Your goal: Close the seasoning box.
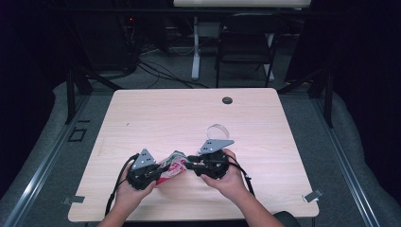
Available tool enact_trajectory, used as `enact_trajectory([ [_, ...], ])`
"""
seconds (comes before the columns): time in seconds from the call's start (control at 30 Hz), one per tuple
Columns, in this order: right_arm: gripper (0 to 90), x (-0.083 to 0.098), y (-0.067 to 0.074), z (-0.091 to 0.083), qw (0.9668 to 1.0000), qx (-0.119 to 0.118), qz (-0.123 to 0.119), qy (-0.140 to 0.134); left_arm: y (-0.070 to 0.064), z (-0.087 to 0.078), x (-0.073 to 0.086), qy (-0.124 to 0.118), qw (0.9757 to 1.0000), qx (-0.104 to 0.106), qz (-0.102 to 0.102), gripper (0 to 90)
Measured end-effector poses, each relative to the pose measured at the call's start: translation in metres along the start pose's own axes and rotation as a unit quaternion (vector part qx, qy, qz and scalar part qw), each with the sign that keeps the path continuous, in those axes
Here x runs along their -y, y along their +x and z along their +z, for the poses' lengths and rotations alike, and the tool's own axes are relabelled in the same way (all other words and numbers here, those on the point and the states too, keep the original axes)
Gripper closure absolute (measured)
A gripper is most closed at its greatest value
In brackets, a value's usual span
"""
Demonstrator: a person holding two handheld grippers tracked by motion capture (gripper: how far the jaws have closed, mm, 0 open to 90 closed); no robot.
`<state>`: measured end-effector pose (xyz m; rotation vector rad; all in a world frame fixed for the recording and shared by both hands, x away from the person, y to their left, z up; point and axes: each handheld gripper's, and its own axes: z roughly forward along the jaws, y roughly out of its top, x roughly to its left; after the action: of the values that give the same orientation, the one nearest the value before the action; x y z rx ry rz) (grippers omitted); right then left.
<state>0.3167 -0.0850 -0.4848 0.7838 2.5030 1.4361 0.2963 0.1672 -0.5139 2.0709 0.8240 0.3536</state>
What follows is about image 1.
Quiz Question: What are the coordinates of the black metal stand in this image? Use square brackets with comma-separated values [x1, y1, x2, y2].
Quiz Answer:
[277, 67, 335, 129]
[65, 67, 122, 125]

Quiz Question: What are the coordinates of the black floor cable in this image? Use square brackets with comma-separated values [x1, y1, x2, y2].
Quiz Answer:
[138, 60, 165, 89]
[136, 61, 210, 89]

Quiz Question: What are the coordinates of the person's left hand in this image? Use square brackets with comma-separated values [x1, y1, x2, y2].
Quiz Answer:
[114, 165, 157, 207]

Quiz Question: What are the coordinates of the aluminium floor rail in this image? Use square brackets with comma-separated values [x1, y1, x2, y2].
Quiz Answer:
[310, 94, 381, 227]
[3, 94, 91, 227]

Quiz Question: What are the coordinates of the right hand-held gripper black cable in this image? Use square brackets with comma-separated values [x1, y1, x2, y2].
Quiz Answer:
[225, 154, 255, 197]

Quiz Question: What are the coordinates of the hand-held gripper black cable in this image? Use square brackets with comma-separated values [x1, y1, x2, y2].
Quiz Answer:
[225, 154, 255, 197]
[104, 153, 140, 217]

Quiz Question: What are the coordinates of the white desk leg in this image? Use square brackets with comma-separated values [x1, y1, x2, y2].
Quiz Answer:
[191, 16, 201, 80]

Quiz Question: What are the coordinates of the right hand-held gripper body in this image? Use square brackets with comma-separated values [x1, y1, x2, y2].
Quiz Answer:
[193, 139, 235, 181]

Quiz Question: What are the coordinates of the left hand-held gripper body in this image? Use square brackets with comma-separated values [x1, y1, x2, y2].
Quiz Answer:
[126, 148, 165, 191]

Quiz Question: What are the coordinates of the dark equipment with red light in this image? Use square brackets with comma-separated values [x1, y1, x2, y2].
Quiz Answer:
[119, 13, 141, 75]

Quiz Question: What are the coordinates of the clear glass jar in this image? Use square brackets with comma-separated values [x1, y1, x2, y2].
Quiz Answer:
[206, 124, 231, 141]

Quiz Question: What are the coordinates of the pink plastic snack bag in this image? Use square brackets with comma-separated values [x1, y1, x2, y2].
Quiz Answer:
[155, 150, 190, 186]

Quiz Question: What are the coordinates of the grey and white tape strip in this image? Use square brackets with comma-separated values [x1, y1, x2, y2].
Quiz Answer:
[302, 188, 324, 203]

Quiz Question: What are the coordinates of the left hand-held gripper black cable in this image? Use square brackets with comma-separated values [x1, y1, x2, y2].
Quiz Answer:
[104, 153, 140, 217]

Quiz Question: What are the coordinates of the person's right hand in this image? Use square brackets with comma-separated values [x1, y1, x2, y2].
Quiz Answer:
[200, 148, 250, 202]

